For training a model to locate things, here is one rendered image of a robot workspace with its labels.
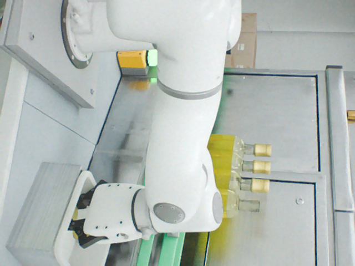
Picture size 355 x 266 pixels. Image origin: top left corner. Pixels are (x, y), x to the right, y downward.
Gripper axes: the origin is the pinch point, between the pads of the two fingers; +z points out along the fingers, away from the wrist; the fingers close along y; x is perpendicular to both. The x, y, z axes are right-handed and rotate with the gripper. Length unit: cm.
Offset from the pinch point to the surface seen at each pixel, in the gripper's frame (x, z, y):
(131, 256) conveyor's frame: -21.9, -1.5, 1.7
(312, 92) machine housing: -55, -36, 76
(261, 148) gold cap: -33, -25, 37
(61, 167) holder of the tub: 6.8, -0.5, 5.7
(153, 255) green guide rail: -25.0, -5.2, 3.4
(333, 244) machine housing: -54, -41, 20
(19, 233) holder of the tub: 7.8, 2.2, -7.9
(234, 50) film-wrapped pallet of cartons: -259, 77, 358
